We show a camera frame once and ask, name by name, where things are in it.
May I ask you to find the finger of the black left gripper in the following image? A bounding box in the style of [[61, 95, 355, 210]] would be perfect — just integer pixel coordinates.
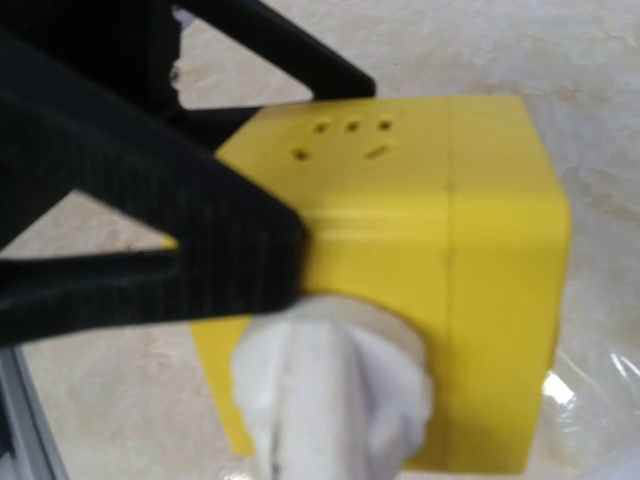
[[1, 1, 376, 150], [1, 33, 305, 345]]

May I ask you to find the white strip cord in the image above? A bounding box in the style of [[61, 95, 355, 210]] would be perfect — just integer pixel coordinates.
[[230, 294, 435, 480]]

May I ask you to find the yellow cube socket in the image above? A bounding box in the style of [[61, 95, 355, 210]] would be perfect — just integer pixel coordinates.
[[192, 96, 571, 479]]

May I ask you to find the aluminium front rail frame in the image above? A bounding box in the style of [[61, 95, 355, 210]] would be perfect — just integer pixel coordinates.
[[1, 347, 69, 480]]

